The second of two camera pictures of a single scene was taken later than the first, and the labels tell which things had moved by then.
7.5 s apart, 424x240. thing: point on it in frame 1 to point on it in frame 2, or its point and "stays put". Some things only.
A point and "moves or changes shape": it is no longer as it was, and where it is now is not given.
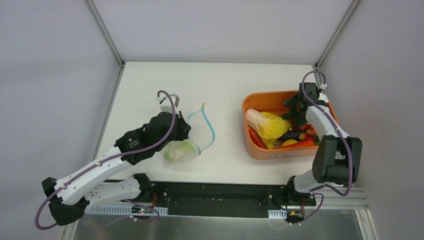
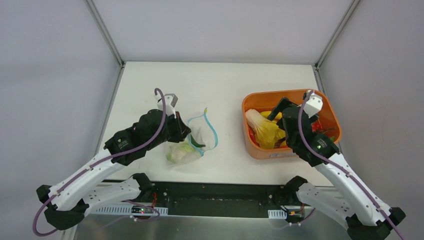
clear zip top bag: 182,155 stays put
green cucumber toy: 289,116 moves or changes shape
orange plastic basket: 273,101 stays put
